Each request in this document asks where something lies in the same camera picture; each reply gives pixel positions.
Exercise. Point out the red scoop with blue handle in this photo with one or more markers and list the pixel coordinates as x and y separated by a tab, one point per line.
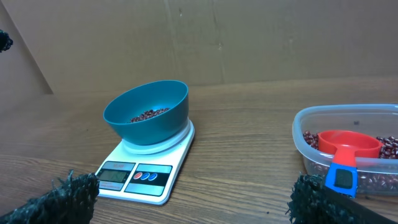
346	147

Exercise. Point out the teal plastic bowl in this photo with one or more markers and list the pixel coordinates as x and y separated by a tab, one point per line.
171	94

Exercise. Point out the clear plastic container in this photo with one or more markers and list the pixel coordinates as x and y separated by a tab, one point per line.
371	119

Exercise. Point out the white digital kitchen scale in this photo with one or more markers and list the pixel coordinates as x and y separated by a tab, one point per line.
145	174

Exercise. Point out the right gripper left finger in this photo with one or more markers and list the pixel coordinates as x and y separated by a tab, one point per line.
72	202

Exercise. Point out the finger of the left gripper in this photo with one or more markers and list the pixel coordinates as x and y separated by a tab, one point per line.
5	41

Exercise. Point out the red adzuki beans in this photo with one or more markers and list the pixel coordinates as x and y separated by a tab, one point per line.
149	114

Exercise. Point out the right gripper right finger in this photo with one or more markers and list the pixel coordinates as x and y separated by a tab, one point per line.
311	202

